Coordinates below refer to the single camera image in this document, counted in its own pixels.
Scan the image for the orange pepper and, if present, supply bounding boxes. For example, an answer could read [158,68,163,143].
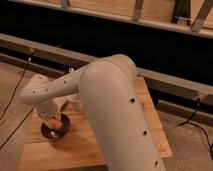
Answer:
[51,120,62,129]

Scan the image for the white plastic cup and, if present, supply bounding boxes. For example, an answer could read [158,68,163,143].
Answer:
[68,94,82,111]

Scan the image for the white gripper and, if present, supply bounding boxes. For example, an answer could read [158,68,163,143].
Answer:
[37,110,61,126]

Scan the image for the dark purple ceramic bowl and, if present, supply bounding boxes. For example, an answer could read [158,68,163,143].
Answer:
[41,114,70,139]

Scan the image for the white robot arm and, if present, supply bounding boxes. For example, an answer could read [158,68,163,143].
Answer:
[20,54,166,171]

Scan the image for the black cable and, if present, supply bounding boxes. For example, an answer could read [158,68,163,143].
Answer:
[176,97,213,161]
[0,52,36,150]

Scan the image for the wooden board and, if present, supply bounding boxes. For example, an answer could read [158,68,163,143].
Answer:
[18,77,172,171]

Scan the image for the black cable right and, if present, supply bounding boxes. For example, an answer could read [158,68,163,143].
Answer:
[176,97,213,161]

